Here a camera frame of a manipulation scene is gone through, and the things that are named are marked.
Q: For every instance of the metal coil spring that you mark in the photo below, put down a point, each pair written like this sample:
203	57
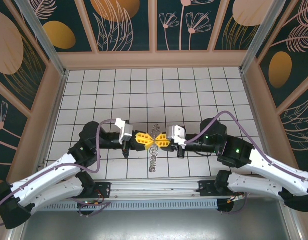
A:
153	160

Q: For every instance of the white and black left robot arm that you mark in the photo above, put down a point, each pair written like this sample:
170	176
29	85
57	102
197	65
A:
43	177

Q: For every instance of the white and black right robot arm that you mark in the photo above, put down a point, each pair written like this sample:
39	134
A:
274	170

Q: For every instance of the grey metal sheet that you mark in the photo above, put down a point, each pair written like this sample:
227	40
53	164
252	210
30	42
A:
153	225

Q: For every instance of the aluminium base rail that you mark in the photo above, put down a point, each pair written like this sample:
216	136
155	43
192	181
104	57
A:
153	187

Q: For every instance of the aluminium frame post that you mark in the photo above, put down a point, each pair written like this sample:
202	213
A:
43	40
266	35

